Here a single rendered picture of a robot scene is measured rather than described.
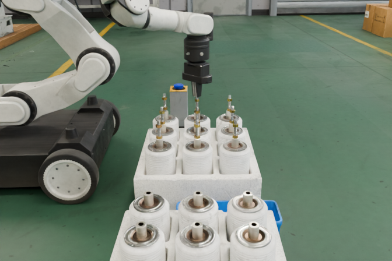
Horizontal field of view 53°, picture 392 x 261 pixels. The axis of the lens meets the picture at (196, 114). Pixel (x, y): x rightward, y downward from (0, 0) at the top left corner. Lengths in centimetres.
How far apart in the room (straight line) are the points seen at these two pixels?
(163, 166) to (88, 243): 32
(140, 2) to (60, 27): 41
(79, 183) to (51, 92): 37
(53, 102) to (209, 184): 70
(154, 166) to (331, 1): 566
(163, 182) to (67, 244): 34
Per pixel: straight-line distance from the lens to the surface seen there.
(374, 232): 138
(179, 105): 157
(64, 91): 153
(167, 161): 121
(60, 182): 145
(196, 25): 128
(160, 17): 122
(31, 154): 149
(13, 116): 159
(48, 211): 146
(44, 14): 147
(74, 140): 143
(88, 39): 147
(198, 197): 93
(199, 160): 120
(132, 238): 87
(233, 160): 120
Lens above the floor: 79
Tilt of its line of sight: 21 degrees down
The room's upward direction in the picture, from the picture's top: 1 degrees counter-clockwise
